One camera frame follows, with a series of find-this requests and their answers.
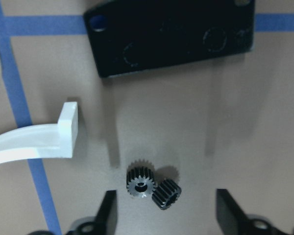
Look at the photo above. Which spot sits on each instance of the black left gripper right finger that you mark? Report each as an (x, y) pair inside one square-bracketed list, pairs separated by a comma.
[(231, 219)]

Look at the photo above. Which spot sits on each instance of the black small gear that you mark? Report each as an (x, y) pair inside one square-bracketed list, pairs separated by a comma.
[(166, 194), (140, 182)]

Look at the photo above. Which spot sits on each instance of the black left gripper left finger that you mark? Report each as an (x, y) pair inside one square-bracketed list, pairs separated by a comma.
[(106, 219)]

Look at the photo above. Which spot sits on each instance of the white curved plastic part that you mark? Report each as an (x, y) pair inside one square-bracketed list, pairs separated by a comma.
[(43, 141)]

